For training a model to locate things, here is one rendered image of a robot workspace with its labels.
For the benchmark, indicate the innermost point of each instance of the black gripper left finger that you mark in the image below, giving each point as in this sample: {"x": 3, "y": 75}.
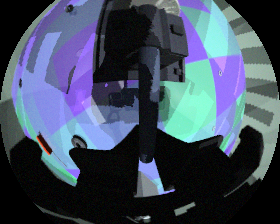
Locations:
{"x": 123, "y": 159}

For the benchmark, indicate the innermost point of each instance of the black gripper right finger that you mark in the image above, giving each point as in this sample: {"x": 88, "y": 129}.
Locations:
{"x": 172, "y": 155}

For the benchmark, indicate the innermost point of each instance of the dark grey cylindrical rod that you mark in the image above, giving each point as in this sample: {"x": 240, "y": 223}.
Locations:
{"x": 149, "y": 90}

